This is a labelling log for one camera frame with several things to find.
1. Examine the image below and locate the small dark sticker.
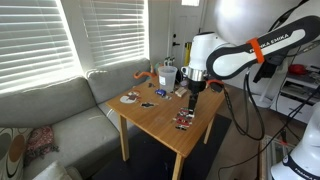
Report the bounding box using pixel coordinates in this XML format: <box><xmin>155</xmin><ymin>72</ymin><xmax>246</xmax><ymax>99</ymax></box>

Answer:
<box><xmin>139</xmin><ymin>101</ymin><xmax>159</xmax><ymax>109</ymax></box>

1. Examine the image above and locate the orange strap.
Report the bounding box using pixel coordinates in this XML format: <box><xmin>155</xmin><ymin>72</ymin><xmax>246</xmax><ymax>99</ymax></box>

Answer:
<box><xmin>246</xmin><ymin>37</ymin><xmax>265</xmax><ymax>64</ymax></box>

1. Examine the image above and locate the orange curved tool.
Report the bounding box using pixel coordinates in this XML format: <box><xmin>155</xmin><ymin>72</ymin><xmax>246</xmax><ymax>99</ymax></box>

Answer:
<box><xmin>133</xmin><ymin>69</ymin><xmax>158</xmax><ymax>80</ymax></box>

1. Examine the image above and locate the dark rug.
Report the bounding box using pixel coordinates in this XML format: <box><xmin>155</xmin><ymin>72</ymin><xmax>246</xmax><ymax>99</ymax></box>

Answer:
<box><xmin>91</xmin><ymin>113</ymin><xmax>233</xmax><ymax>180</ymax></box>

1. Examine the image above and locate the white floor stand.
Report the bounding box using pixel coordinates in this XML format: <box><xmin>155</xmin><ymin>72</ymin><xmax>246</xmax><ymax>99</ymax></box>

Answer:
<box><xmin>248</xmin><ymin>71</ymin><xmax>279</xmax><ymax>109</ymax></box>

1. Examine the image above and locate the aluminium frame base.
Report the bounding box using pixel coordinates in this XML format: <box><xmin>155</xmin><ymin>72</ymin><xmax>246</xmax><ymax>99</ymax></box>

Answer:
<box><xmin>259</xmin><ymin>132</ymin><xmax>294</xmax><ymax>180</ymax></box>

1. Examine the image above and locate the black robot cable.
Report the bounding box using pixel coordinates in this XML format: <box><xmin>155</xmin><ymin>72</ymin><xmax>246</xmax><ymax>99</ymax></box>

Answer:
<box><xmin>222</xmin><ymin>71</ymin><xmax>266</xmax><ymax>142</ymax></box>

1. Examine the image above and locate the white window blind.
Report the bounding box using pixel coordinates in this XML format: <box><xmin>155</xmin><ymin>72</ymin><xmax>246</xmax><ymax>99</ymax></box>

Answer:
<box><xmin>0</xmin><ymin>0</ymin><xmax>83</xmax><ymax>93</ymax></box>
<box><xmin>79</xmin><ymin>0</ymin><xmax>149</xmax><ymax>68</ymax></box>

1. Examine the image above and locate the red object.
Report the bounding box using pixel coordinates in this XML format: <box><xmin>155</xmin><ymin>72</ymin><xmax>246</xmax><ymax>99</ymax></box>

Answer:
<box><xmin>288</xmin><ymin>63</ymin><xmax>308</xmax><ymax>76</ymax></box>

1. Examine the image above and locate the red paisley cushion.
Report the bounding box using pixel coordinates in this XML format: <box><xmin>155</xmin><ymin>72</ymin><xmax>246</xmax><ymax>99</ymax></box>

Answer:
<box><xmin>23</xmin><ymin>125</ymin><xmax>59</xmax><ymax>166</ymax></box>

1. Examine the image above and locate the plain white cushion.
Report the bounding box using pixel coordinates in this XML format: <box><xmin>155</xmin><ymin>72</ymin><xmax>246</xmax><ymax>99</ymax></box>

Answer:
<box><xmin>31</xmin><ymin>160</ymin><xmax>83</xmax><ymax>180</ymax></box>

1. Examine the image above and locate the white plastic bucket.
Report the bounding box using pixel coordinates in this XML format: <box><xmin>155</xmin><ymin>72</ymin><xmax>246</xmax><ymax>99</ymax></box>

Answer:
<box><xmin>157</xmin><ymin>65</ymin><xmax>179</xmax><ymax>94</ymax></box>

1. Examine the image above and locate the grey fabric sofa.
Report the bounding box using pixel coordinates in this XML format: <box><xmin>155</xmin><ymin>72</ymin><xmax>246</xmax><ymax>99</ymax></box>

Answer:
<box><xmin>0</xmin><ymin>58</ymin><xmax>153</xmax><ymax>180</ymax></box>

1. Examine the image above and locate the white cushion with circles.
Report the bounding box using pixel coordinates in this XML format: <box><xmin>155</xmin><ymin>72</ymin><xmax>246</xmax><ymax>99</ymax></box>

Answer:
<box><xmin>0</xmin><ymin>128</ymin><xmax>33</xmax><ymax>180</ymax></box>

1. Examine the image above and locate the black hanging cloth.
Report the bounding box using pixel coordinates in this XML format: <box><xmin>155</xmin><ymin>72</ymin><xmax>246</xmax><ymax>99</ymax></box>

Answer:
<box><xmin>253</xmin><ymin>61</ymin><xmax>284</xmax><ymax>84</ymax></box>

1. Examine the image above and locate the white door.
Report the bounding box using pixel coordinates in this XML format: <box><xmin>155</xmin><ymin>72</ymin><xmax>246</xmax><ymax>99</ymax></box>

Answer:
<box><xmin>168</xmin><ymin>0</ymin><xmax>208</xmax><ymax>73</ymax></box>

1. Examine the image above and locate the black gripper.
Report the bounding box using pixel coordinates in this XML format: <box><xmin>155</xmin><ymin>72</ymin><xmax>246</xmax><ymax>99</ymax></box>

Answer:
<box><xmin>188</xmin><ymin>79</ymin><xmax>208</xmax><ymax>116</ymax></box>

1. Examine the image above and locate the blue toy car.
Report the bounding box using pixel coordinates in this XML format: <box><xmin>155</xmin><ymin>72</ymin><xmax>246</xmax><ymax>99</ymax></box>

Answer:
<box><xmin>154</xmin><ymin>88</ymin><xmax>167</xmax><ymax>97</ymax></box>

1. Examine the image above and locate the white shelf unit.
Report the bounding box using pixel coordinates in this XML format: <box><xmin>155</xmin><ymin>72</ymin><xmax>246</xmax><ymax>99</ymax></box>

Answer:
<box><xmin>269</xmin><ymin>64</ymin><xmax>320</xmax><ymax>124</ymax></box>

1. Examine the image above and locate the light wooden table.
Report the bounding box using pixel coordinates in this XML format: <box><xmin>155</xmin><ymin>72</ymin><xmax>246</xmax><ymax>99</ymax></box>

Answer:
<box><xmin>105</xmin><ymin>77</ymin><xmax>232</xmax><ymax>180</ymax></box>

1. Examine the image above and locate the yellow black post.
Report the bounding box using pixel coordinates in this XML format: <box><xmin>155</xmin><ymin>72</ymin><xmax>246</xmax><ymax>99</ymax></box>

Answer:
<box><xmin>184</xmin><ymin>41</ymin><xmax>193</xmax><ymax>67</ymax></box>

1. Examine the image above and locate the orange black cable plug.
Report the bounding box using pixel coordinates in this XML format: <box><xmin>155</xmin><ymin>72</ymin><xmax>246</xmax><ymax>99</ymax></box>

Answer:
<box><xmin>205</xmin><ymin>79</ymin><xmax>225</xmax><ymax>94</ymax></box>

